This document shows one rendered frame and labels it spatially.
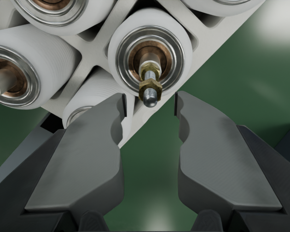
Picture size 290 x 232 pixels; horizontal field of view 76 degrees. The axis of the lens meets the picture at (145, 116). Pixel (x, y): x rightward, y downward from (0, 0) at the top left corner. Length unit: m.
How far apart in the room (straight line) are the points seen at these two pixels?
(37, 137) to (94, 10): 0.27
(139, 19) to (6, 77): 0.16
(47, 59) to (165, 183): 0.61
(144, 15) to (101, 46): 0.10
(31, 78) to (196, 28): 0.22
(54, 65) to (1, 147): 0.56
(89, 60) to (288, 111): 0.55
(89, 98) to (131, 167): 0.47
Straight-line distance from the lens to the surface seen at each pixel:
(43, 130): 0.42
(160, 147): 0.62
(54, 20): 0.22
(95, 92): 0.26
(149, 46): 0.21
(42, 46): 0.27
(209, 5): 0.21
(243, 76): 0.54
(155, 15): 0.21
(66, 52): 0.31
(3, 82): 0.25
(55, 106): 0.35
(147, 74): 0.16
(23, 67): 0.25
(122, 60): 0.21
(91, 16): 0.22
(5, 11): 0.33
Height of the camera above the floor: 0.45
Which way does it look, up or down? 57 degrees down
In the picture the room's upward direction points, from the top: 178 degrees counter-clockwise
